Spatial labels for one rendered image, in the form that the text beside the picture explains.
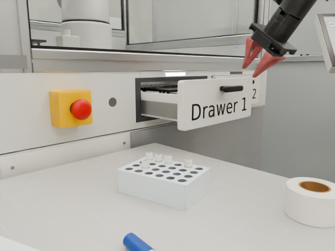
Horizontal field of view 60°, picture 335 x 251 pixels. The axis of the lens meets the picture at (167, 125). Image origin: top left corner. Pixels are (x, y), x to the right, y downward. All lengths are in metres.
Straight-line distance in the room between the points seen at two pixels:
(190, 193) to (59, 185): 0.23
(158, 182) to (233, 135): 0.72
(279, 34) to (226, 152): 0.54
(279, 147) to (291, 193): 2.07
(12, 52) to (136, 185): 0.33
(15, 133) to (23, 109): 0.05
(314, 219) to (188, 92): 0.36
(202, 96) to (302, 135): 1.78
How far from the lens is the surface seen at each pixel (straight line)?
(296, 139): 2.42
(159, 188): 0.43
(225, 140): 1.07
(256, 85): 1.18
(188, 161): 0.47
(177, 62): 0.84
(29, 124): 0.62
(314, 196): 0.41
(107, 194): 0.47
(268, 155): 2.54
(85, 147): 0.68
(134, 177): 0.45
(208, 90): 0.69
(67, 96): 0.59
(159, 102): 0.70
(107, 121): 0.69
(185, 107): 0.63
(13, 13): 0.61
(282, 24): 0.67
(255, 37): 0.69
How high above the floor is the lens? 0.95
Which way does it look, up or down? 11 degrees down
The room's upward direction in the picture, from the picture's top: straight up
